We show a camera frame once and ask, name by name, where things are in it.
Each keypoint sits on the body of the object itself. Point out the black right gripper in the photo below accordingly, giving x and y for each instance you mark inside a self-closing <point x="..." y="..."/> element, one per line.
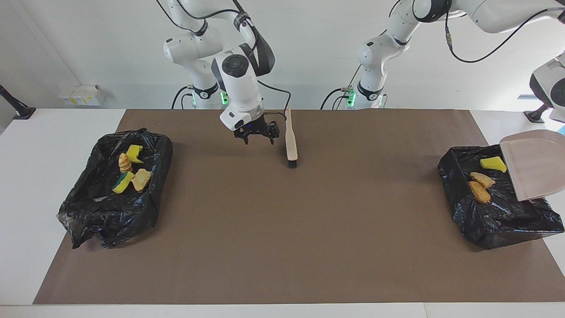
<point x="257" y="128"/>

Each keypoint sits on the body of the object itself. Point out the striped croissant piece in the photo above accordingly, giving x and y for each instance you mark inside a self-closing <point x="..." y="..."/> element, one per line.
<point x="125" y="163"/>
<point x="483" y="179"/>
<point x="141" y="180"/>

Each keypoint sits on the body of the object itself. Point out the notched yellow sponge piece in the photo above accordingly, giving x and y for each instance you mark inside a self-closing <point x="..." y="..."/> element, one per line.
<point x="134" y="153"/>
<point x="493" y="164"/>

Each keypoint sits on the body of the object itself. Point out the brown oval bread piece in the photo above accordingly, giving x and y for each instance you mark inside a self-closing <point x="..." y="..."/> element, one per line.
<point x="480" y="193"/>

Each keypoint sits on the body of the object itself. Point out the beige plastic dustpan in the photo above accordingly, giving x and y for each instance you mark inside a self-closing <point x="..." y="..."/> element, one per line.
<point x="536" y="163"/>

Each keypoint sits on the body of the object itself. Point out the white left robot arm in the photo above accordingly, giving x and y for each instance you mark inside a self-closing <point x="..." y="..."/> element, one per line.
<point x="388" y="48"/>

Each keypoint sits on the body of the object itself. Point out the black bag lined bin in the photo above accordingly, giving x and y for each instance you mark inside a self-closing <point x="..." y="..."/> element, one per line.
<point x="110" y="216"/>
<point x="494" y="221"/>

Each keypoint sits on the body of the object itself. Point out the brown table mat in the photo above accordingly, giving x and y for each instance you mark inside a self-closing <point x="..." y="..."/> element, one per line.
<point x="282" y="256"/>

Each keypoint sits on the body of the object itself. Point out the white wall outlet box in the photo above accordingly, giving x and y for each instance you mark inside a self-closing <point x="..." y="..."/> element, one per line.
<point x="81" y="95"/>

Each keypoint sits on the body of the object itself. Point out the black camera stand pole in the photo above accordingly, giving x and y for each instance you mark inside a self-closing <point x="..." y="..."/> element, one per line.
<point x="535" y="117"/>
<point x="24" y="112"/>

